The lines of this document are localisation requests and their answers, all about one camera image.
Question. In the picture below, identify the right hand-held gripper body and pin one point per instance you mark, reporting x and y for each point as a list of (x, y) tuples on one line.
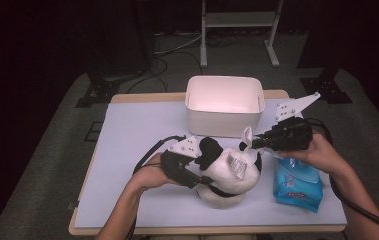
[(293, 135)]

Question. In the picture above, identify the blue wet wipes pack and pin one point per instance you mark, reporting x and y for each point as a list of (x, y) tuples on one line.
[(297, 196)]

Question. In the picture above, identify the panda plush toy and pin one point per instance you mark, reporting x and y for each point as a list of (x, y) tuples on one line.
[(220, 173)]

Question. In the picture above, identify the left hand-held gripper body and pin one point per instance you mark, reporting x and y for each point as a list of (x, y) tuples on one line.
[(175, 166)]

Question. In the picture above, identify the black stand base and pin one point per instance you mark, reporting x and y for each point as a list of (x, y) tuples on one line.
[(100, 91), (323, 90)]

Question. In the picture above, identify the white metal stand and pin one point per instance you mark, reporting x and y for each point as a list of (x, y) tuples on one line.
[(240, 19)]

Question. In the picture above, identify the white wet wipe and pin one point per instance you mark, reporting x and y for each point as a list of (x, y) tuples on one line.
[(248, 136)]

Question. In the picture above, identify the person's left hand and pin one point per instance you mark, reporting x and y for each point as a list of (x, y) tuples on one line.
[(150, 175)]

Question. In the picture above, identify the person's right hand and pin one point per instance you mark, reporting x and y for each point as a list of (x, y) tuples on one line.
[(320, 156)]

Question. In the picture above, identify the white plastic bin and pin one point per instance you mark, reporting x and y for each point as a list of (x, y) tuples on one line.
[(223, 123)]

